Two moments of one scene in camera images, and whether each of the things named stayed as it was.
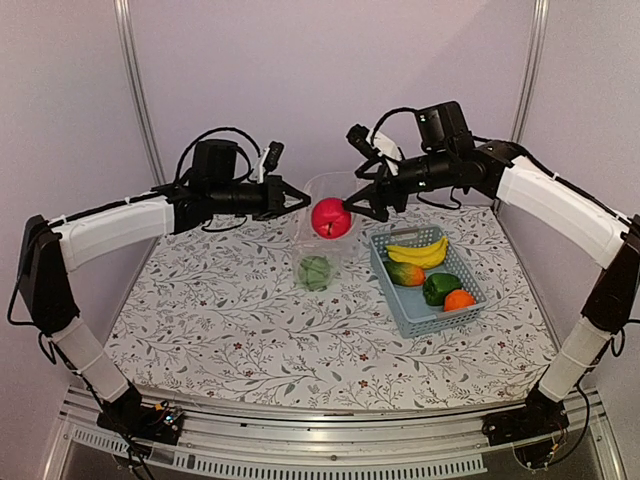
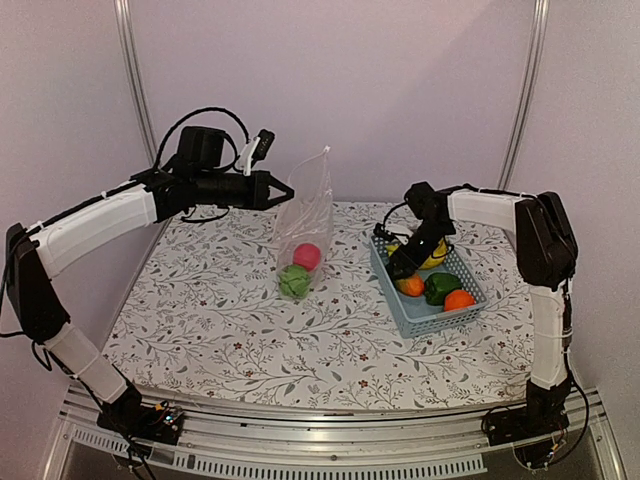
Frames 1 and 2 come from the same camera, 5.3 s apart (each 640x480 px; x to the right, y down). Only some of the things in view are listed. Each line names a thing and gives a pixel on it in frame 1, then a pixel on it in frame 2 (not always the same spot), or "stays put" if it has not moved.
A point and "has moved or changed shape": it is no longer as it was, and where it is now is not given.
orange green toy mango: (405, 274) has moved or changed shape
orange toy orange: (458, 299) stays put
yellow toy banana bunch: (424, 257) stays put
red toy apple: (330, 219) -> (307, 255)
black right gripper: (370, 191) -> (408, 261)
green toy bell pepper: (437, 285) stays put
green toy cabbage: (314, 272) -> (295, 281)
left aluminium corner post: (126, 34) stays put
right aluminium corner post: (539, 23) stays put
